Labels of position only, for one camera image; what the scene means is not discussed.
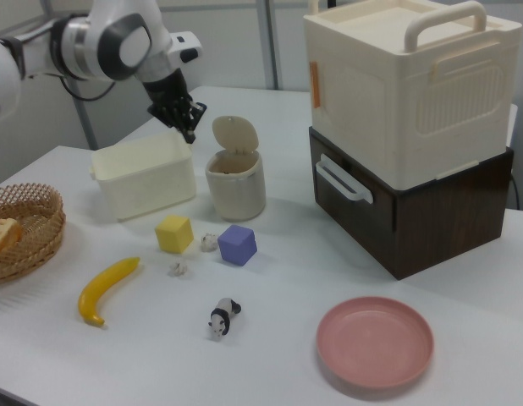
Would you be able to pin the yellow toy banana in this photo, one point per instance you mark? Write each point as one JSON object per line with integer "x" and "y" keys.
{"x": 100, "y": 287}

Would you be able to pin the pink plastic plate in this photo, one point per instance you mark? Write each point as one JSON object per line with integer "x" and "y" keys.
{"x": 373, "y": 342}

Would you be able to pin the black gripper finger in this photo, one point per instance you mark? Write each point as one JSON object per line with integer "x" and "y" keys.
{"x": 199, "y": 112}
{"x": 174, "y": 122}

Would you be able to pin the orange toy bread loaf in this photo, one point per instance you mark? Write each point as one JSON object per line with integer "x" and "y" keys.
{"x": 5, "y": 237}

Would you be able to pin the grey metal table leg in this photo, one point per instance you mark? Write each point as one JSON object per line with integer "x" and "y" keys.
{"x": 87, "y": 127}

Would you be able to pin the beige lidded trash can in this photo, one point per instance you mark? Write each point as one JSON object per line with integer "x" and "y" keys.
{"x": 238, "y": 194}

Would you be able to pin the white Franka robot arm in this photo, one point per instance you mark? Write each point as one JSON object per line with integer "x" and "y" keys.
{"x": 117, "y": 42}

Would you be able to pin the crumpled white paper ball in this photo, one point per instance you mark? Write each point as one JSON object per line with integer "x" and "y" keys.
{"x": 178, "y": 268}
{"x": 208, "y": 242}

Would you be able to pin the purple foam cube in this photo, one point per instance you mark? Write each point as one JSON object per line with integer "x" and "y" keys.
{"x": 236, "y": 247}

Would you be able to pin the woven wicker basket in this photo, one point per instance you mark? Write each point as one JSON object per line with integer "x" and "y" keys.
{"x": 37, "y": 237}

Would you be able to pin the white open plastic bin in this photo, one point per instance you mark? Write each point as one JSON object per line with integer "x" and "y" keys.
{"x": 147, "y": 190}

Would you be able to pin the cream plastic storage box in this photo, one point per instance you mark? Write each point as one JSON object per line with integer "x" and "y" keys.
{"x": 392, "y": 105}

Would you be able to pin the yellow foam cube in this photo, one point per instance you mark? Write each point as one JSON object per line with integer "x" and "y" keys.
{"x": 172, "y": 234}

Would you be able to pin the dark brown drawer cabinet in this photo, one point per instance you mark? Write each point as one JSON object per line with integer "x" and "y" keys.
{"x": 435, "y": 228}

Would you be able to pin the grey metal partition post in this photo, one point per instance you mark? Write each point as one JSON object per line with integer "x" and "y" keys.
{"x": 275, "y": 42}

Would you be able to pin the panda toy figure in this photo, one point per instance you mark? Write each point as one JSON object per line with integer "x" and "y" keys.
{"x": 222, "y": 317}

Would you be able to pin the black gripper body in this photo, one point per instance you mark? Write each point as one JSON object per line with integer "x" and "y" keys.
{"x": 168, "y": 95}

